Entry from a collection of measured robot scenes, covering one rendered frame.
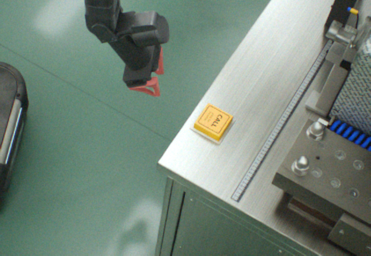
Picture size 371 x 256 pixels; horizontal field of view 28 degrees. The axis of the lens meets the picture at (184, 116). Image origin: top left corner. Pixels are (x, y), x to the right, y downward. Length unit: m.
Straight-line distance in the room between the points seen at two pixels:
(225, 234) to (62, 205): 0.94
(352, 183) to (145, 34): 0.55
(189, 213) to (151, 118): 1.01
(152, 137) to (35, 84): 0.50
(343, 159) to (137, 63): 0.49
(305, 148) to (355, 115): 0.13
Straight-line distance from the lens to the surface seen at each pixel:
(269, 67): 1.89
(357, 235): 1.62
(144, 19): 1.47
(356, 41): 1.53
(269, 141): 1.78
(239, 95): 1.83
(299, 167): 1.58
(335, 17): 1.97
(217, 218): 1.80
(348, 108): 1.66
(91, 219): 2.63
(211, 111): 1.77
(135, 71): 1.57
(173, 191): 1.80
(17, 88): 2.62
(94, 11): 1.43
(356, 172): 1.65
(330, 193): 1.60
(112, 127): 2.79
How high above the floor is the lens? 2.43
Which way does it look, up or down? 59 degrees down
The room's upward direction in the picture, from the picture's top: 10 degrees clockwise
